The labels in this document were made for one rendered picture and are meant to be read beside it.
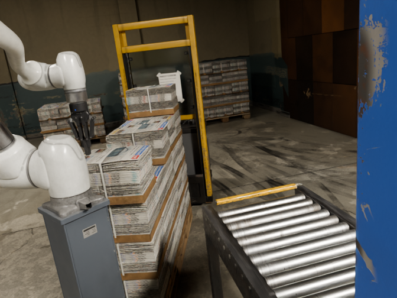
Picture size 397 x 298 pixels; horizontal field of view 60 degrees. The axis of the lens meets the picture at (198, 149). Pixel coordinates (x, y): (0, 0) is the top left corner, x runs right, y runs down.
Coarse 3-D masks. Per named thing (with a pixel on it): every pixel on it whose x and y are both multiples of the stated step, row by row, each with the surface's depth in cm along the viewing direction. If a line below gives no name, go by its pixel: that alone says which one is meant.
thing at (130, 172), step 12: (120, 156) 173; (132, 156) 169; (144, 156) 176; (108, 168) 166; (120, 168) 166; (132, 168) 165; (144, 168) 177; (120, 180) 167; (132, 180) 167; (144, 180) 175; (120, 192) 169; (132, 192) 168; (144, 192) 172
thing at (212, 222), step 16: (208, 208) 164; (208, 224) 158; (224, 224) 147; (224, 240) 135; (224, 256) 137; (240, 256) 124; (240, 272) 118; (256, 272) 114; (240, 288) 121; (256, 288) 106
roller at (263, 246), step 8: (336, 224) 137; (344, 224) 137; (304, 232) 134; (312, 232) 134; (320, 232) 134; (328, 232) 135; (336, 232) 135; (272, 240) 131; (280, 240) 131; (288, 240) 131; (296, 240) 132; (304, 240) 132; (248, 248) 128; (256, 248) 128; (264, 248) 129; (272, 248) 129
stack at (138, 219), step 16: (176, 144) 280; (176, 160) 273; (160, 176) 211; (160, 192) 210; (176, 192) 256; (112, 208) 175; (128, 208) 175; (144, 208) 174; (160, 208) 206; (176, 208) 255; (112, 224) 177; (128, 224) 177; (144, 224) 176; (160, 224) 200; (176, 224) 249; (160, 240) 196; (176, 240) 244; (128, 256) 183; (144, 256) 182; (160, 256) 195; (128, 272) 186; (144, 272) 185; (160, 272) 194; (176, 272) 234; (128, 288) 189; (144, 288) 188; (160, 288) 192; (176, 288) 230
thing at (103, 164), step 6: (114, 150) 187; (108, 156) 177; (96, 162) 168; (102, 162) 168; (96, 168) 167; (102, 168) 167; (108, 174) 167; (108, 180) 168; (102, 186) 169; (108, 186) 169; (102, 192) 170; (108, 192) 170
